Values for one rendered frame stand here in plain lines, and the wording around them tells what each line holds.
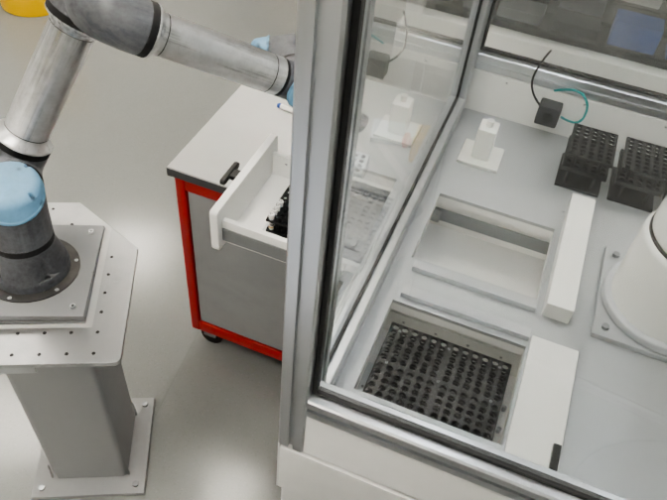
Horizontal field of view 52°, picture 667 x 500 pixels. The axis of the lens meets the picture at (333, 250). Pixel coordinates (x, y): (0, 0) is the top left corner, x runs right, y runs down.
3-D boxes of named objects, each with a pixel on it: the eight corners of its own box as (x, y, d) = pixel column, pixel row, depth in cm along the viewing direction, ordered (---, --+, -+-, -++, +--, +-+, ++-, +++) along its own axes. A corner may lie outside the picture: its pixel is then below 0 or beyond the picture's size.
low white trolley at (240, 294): (189, 344, 225) (166, 166, 170) (270, 224, 266) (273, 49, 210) (353, 409, 213) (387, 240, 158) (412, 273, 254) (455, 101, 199)
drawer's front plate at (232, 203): (211, 249, 144) (208, 211, 136) (270, 169, 163) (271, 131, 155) (218, 251, 144) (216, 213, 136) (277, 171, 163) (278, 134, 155)
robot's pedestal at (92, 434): (31, 500, 187) (-65, 334, 131) (53, 403, 207) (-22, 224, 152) (144, 495, 190) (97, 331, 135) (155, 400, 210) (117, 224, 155)
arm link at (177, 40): (85, -18, 103) (339, 79, 132) (76, -46, 110) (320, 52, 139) (62, 50, 108) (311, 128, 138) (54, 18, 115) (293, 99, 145)
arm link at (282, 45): (264, 57, 135) (316, 50, 139) (247, 30, 143) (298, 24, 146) (264, 91, 141) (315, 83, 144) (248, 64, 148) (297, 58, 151)
